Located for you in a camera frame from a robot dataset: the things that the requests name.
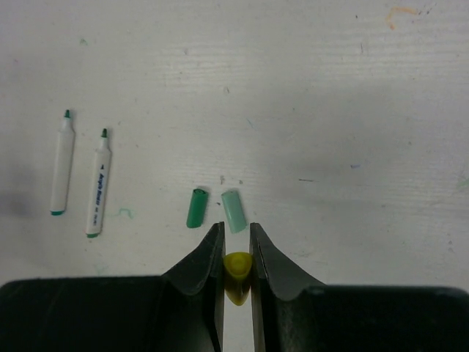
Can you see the light green marker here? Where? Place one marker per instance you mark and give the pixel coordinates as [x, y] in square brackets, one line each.
[62, 165]

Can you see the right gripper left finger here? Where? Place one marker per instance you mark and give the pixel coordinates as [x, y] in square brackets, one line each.
[180, 310]

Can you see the yellow green pen cap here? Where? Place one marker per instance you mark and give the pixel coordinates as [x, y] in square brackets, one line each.
[237, 276]

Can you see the light green pen cap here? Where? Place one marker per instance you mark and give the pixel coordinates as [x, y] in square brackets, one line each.
[234, 211]

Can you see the dark green marker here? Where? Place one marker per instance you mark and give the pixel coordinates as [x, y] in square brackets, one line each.
[97, 199]

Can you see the dark green pen cap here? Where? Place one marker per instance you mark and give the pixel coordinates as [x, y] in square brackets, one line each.
[197, 208]

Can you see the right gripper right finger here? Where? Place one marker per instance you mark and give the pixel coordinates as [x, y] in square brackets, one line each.
[293, 311]

